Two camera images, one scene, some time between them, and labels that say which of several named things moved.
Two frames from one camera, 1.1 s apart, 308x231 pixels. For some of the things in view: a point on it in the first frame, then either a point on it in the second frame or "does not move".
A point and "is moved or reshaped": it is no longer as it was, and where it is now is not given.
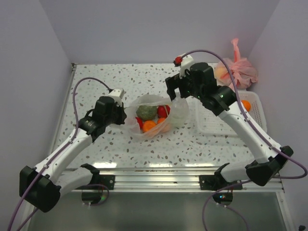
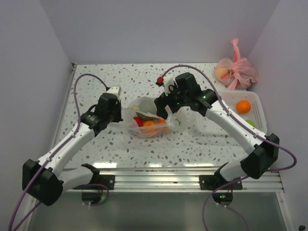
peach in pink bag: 222,73 does not move
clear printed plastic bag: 148,115 does not move
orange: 148,125 is moved or reshaped
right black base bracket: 216,182 does not move
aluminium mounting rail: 162,179 does not move
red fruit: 163,111 is moved or reshaped
